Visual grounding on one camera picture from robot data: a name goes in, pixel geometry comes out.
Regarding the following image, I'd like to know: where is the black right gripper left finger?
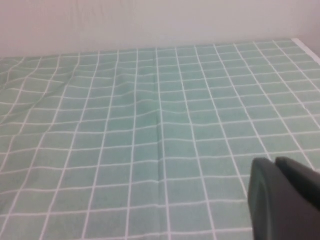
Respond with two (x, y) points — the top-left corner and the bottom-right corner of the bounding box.
(247, 157), (320, 240)

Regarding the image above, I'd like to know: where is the green white checked tablecloth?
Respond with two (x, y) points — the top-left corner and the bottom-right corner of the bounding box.
(0, 37), (320, 240)

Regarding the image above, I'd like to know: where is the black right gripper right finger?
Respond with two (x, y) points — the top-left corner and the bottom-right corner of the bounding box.
(274, 156), (320, 210)

